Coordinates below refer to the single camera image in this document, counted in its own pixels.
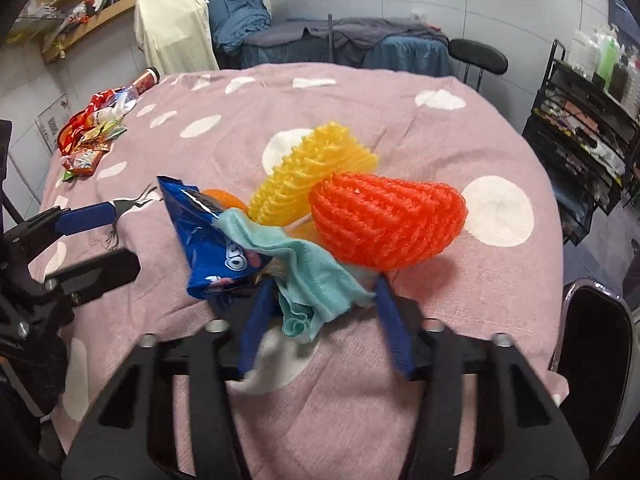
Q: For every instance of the pink polka dot blanket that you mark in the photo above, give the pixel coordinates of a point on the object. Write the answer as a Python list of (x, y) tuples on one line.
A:
[(323, 400)]

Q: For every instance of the cream cloth covered chair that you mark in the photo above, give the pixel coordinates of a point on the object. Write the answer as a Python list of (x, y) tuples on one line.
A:
[(174, 35)]

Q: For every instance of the teal cloth rag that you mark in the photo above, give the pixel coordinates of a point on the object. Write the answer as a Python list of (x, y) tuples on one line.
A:
[(314, 288)]

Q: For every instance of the green pump bottle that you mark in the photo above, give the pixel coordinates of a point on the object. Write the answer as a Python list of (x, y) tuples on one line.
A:
[(609, 52)]

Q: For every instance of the blue bedding pile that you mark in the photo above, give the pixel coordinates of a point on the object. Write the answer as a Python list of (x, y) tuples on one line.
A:
[(232, 21)]

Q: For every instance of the black trash bin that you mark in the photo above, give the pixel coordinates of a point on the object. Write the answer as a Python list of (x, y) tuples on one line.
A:
[(598, 355)]

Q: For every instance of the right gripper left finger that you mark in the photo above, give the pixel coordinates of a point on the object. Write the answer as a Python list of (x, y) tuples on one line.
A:
[(129, 433)]

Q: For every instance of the orange foam fruit net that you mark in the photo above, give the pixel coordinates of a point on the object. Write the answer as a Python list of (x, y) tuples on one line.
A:
[(384, 223)]

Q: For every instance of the yellow foam fruit net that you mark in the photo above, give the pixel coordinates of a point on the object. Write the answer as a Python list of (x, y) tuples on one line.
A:
[(295, 161)]

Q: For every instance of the black round stool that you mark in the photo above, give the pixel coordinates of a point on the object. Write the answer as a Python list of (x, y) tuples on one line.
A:
[(482, 56)]

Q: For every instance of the wall poster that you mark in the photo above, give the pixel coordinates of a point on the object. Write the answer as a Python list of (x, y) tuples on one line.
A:
[(51, 120)]

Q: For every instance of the black mesh trolley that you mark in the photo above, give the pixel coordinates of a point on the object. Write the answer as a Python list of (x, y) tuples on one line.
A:
[(587, 143)]

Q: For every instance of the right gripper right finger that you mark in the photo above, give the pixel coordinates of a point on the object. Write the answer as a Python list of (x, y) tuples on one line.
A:
[(520, 433)]

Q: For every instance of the red chips can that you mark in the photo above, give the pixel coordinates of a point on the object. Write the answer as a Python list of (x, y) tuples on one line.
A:
[(146, 80)]

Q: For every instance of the clear spray bottle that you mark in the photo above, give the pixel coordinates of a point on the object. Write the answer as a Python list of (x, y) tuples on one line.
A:
[(630, 99)]

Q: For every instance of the massage bed blue cover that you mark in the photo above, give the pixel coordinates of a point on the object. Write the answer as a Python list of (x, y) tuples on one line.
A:
[(398, 44)]

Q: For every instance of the red snack bag pile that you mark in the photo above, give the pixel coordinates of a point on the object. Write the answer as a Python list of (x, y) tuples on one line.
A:
[(89, 135)]

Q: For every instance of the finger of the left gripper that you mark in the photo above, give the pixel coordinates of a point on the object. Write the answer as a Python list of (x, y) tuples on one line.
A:
[(73, 221), (91, 279)]

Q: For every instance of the blue oreo packet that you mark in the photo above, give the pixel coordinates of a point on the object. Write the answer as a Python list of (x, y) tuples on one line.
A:
[(216, 261)]

